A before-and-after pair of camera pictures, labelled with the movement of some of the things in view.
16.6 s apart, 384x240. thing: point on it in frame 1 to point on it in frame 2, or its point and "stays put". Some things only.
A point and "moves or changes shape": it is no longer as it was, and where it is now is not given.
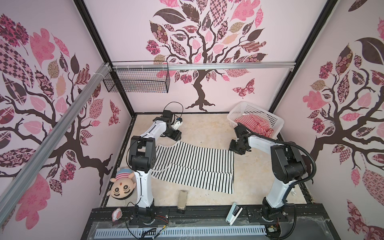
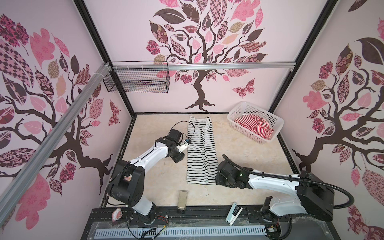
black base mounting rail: (277, 220) stays put
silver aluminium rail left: (20, 183) stays put
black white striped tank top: (209, 169) moves or changes shape
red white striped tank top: (258, 124) stays put
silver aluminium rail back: (204, 66) stays put
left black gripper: (176, 134) to (179, 158)
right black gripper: (231, 147) to (218, 179)
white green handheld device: (233, 213) stays put
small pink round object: (117, 214) stays put
